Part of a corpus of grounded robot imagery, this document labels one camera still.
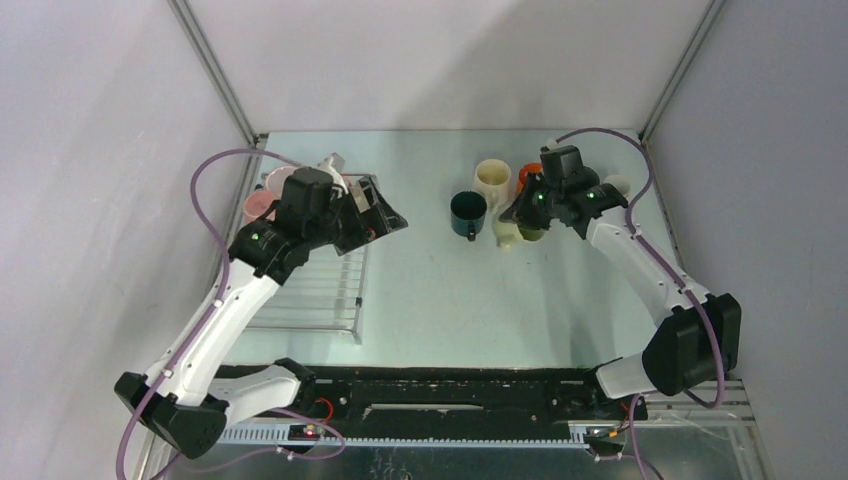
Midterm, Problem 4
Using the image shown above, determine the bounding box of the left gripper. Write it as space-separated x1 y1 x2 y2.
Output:
306 177 406 257

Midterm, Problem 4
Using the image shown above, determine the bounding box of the light green mug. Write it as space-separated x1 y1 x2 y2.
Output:
492 216 546 252

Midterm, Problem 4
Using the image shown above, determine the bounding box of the cream mug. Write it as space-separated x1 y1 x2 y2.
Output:
472 159 512 212

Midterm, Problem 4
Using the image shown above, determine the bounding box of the orange mug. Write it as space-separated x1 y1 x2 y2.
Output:
515 163 543 195

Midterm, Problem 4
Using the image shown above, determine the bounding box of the teal green mug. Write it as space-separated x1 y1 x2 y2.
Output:
449 190 488 242

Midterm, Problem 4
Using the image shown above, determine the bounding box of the salmon printed mug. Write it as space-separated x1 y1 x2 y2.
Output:
603 174 631 198

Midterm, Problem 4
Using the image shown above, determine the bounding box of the dark green mug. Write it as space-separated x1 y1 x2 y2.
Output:
579 166 600 189

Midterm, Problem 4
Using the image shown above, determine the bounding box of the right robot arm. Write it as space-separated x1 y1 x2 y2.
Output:
500 174 741 418

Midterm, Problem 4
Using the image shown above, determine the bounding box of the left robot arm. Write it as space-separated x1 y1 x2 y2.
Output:
115 167 408 459

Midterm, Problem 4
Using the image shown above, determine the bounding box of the beige small mug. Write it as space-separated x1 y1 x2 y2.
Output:
349 184 370 212

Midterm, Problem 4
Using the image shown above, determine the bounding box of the grey mug white base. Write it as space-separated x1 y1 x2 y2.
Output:
264 166 297 198

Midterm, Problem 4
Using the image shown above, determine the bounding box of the pink patterned mug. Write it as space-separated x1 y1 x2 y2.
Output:
242 189 279 223

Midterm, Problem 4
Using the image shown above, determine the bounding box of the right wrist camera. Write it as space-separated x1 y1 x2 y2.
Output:
539 143 587 194

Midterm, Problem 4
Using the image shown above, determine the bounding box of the wire dish rack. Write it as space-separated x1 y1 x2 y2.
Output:
226 167 369 340

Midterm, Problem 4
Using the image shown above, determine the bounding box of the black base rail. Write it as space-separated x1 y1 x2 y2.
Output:
292 365 647 443

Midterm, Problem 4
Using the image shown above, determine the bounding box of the aluminium frame rail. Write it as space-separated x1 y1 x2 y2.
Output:
136 368 773 479

